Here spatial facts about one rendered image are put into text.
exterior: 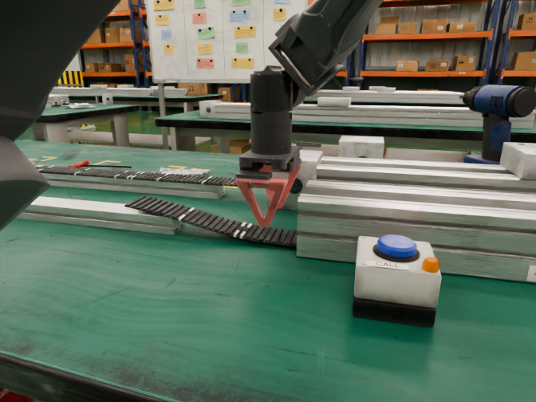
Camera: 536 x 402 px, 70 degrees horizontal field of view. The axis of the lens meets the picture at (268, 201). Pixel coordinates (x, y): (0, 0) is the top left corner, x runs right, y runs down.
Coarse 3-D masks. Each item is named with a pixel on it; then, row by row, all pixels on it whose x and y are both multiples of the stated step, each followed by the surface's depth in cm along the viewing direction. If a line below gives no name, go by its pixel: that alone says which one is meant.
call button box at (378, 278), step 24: (360, 240) 44; (360, 264) 38; (384, 264) 38; (408, 264) 38; (360, 288) 38; (384, 288) 38; (408, 288) 37; (432, 288) 37; (360, 312) 39; (384, 312) 39; (408, 312) 38; (432, 312) 37
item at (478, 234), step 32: (320, 192) 57; (352, 192) 55; (384, 192) 54; (416, 192) 53; (448, 192) 53; (480, 192) 53; (320, 224) 50; (352, 224) 49; (384, 224) 48; (416, 224) 48; (448, 224) 47; (480, 224) 45; (512, 224) 44; (320, 256) 52; (352, 256) 51; (448, 256) 47; (480, 256) 46; (512, 256) 46
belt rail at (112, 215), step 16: (32, 208) 66; (48, 208) 65; (64, 208) 64; (80, 208) 63; (96, 208) 63; (112, 208) 63; (128, 208) 63; (80, 224) 64; (96, 224) 63; (112, 224) 62; (128, 224) 62; (144, 224) 62; (160, 224) 61; (176, 224) 61
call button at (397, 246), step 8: (384, 240) 40; (392, 240) 40; (400, 240) 40; (408, 240) 40; (384, 248) 39; (392, 248) 39; (400, 248) 39; (408, 248) 39; (416, 248) 40; (400, 256) 39; (408, 256) 39
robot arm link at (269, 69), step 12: (264, 72) 49; (276, 72) 49; (252, 84) 50; (264, 84) 49; (276, 84) 49; (288, 84) 50; (252, 96) 51; (264, 96) 49; (276, 96) 49; (288, 96) 50; (252, 108) 51; (264, 108) 50; (276, 108) 50; (288, 108) 51
